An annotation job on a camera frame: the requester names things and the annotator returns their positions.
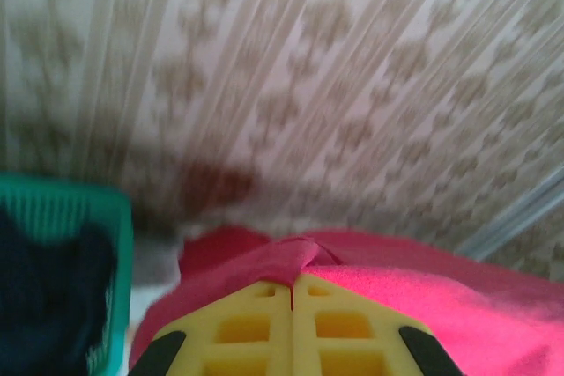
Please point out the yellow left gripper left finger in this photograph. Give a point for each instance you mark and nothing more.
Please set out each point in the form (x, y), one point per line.
(238, 319)

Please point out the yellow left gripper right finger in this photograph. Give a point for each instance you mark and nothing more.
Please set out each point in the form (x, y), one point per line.
(352, 319)

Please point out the red t-shirt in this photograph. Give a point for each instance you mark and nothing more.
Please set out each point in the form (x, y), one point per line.
(462, 314)

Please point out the teal plastic laundry basket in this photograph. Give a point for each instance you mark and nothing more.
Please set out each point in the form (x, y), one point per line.
(110, 208)

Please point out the navy blue t-shirt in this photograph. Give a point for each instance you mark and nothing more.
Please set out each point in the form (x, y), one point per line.
(44, 288)

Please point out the aluminium frame post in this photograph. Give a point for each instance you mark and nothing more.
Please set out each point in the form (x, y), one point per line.
(520, 213)

